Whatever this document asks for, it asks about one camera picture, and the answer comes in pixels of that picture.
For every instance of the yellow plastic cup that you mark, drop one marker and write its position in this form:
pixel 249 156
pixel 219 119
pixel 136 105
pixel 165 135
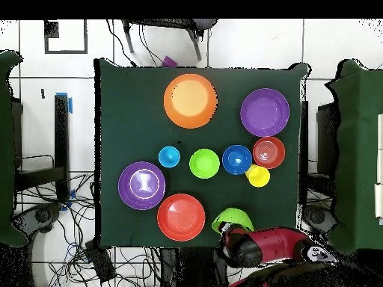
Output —
pixel 259 177

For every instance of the grey chair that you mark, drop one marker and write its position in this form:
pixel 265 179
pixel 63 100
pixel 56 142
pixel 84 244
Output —
pixel 206 24

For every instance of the purple plastic bowl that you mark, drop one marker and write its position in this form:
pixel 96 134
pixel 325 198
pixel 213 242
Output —
pixel 264 112
pixel 128 191

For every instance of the small green plastic bowl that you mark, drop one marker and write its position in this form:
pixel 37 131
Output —
pixel 204 163

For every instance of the large orange plastic bowl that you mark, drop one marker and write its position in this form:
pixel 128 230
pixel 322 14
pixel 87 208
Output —
pixel 190 101

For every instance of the white box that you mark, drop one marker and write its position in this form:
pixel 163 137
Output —
pixel 380 134

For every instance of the small red plastic bowl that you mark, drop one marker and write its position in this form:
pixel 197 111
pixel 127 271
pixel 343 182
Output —
pixel 268 152

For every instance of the black power adapter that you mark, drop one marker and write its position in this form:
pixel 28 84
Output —
pixel 100 260

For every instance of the dark green tablecloth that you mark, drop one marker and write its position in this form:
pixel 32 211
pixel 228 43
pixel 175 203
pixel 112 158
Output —
pixel 134 104

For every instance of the dark grey stand base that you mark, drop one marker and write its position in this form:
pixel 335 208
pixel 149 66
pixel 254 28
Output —
pixel 39 215
pixel 317 216

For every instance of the light blue plastic cup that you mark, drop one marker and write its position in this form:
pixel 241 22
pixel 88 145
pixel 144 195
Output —
pixel 169 157

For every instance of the small purple object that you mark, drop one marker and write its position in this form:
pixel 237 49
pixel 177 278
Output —
pixel 169 62

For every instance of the large green plastic bowl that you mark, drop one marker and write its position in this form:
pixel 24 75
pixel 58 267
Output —
pixel 233 216

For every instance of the green-clothed side table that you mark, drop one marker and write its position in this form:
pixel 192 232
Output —
pixel 6 149
pixel 359 149

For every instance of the black stand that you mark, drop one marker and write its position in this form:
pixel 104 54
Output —
pixel 61 134
pixel 327 134

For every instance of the large red plastic bowl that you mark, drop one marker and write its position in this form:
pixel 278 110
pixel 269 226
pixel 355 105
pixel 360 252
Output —
pixel 181 217

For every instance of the blue plastic bowl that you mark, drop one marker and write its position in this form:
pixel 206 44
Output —
pixel 233 161

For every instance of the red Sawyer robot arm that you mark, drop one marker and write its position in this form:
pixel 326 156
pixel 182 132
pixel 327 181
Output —
pixel 275 242

